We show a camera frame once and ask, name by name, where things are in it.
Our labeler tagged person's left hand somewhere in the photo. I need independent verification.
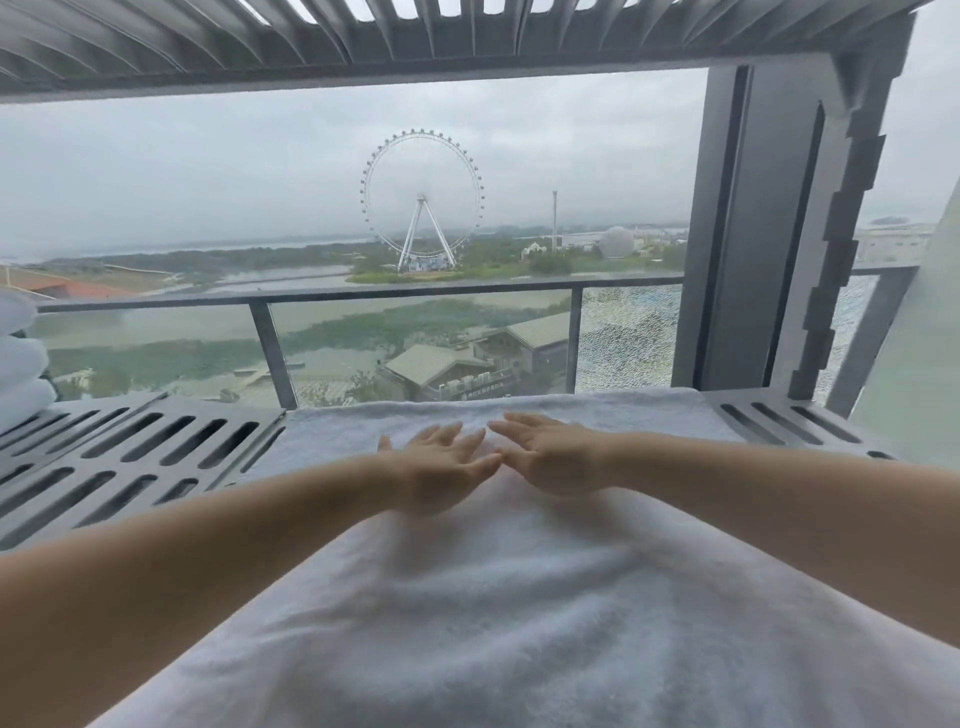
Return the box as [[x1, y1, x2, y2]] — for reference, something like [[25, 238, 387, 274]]
[[377, 421, 502, 519]]

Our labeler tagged person's right hand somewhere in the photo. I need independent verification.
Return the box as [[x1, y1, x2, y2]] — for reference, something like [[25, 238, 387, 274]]
[[487, 411, 626, 498]]

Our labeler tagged large white towel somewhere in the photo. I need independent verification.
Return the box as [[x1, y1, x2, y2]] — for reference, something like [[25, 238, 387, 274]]
[[90, 386, 960, 728]]

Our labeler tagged person's right forearm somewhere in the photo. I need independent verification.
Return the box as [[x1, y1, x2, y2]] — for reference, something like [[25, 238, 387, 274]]
[[613, 430, 960, 625]]

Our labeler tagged person's left forearm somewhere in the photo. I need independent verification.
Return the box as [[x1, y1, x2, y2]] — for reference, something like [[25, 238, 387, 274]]
[[0, 454, 391, 728]]

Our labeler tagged grey roofed building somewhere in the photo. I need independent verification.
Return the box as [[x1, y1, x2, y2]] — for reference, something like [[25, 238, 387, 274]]
[[375, 310, 573, 403]]

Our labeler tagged glass balcony railing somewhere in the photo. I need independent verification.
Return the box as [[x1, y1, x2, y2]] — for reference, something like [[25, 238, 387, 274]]
[[30, 264, 921, 418]]

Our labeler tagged white ferris wheel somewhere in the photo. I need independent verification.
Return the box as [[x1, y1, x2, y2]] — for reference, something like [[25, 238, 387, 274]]
[[359, 128, 486, 273]]

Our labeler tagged red roofed building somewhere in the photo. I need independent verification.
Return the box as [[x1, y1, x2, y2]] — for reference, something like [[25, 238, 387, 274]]
[[0, 265, 138, 303]]

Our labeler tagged folded white towel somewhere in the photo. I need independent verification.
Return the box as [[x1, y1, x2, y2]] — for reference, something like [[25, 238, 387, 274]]
[[0, 378, 60, 438], [0, 288, 40, 340], [0, 333, 51, 391]]

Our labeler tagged grey notched rack upright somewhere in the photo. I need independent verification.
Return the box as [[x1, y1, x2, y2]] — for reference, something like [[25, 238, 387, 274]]
[[768, 13, 918, 412]]

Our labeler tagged grey window frame pillar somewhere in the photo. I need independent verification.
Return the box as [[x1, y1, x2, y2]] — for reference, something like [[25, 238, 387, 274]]
[[670, 63, 828, 393]]

